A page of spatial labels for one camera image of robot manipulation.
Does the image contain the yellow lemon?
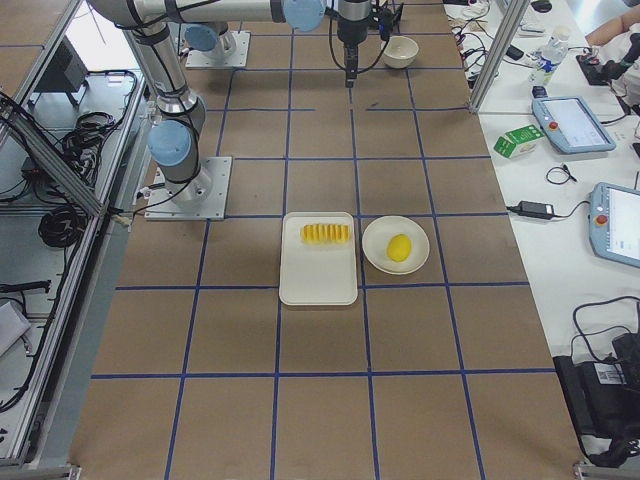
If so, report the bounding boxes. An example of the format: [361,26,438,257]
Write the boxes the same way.
[386,234,413,263]

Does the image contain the white rectangular tray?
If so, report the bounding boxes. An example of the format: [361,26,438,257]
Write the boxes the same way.
[279,212,358,306]

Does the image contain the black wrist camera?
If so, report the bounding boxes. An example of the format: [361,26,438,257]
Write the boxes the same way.
[376,3,404,42]

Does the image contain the clear water bottle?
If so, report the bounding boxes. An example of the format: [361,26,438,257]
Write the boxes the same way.
[528,28,570,87]

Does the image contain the blue teach pendant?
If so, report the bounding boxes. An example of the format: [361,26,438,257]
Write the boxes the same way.
[589,182,640,267]
[531,96,616,154]

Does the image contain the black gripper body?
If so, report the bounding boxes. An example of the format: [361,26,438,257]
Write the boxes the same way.
[335,0,371,64]

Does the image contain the striped yellow bread loaf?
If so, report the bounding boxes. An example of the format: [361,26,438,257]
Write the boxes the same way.
[300,223,351,245]

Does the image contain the far blue teach pendant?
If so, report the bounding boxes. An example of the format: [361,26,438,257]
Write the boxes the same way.
[531,96,616,154]

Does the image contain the green white carton box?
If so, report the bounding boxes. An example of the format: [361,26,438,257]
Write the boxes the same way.
[493,124,544,158]

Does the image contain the near blue teach pendant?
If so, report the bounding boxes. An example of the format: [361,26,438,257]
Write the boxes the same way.
[589,182,640,267]

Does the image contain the cream round plate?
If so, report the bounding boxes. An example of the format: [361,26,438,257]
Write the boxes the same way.
[362,216,430,275]

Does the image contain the black power adapter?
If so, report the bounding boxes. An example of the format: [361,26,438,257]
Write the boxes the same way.
[518,201,555,220]

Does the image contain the aluminium frame post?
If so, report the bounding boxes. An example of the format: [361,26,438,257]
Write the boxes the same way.
[469,0,528,113]

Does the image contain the cream ceramic bowl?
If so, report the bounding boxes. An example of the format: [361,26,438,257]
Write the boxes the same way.
[382,36,420,69]

